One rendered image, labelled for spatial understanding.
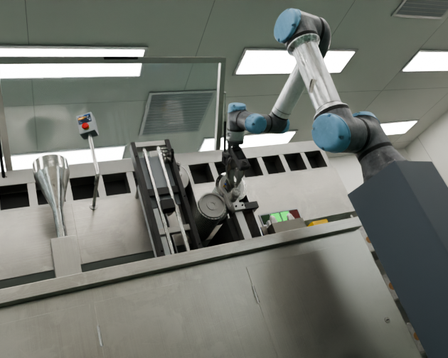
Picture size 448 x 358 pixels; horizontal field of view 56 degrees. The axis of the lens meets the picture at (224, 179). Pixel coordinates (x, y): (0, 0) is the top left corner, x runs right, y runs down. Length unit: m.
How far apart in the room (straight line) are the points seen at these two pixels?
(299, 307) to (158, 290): 0.47
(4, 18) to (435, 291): 2.68
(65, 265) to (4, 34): 1.82
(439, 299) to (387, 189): 0.32
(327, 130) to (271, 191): 1.10
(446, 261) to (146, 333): 0.83
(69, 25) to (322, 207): 1.97
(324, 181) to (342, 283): 1.10
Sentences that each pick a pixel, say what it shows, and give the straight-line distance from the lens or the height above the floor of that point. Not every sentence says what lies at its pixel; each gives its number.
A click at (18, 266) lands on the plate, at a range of 1.98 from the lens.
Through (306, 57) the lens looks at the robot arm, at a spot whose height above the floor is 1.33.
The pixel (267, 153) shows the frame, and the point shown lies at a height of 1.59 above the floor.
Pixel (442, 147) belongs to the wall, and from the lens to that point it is 6.72.
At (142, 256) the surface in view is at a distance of 2.01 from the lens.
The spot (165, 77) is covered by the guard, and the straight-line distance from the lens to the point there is 2.21.
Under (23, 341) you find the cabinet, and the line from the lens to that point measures 1.29.
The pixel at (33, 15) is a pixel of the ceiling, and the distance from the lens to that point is 3.02.
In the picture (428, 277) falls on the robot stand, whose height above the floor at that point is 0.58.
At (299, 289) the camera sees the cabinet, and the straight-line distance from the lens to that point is 1.50.
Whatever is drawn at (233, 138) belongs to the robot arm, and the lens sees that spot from 1.76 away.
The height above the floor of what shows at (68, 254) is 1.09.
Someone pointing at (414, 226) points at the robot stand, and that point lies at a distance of 1.29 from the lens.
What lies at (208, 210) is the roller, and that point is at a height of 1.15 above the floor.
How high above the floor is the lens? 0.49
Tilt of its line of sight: 25 degrees up
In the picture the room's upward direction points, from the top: 20 degrees counter-clockwise
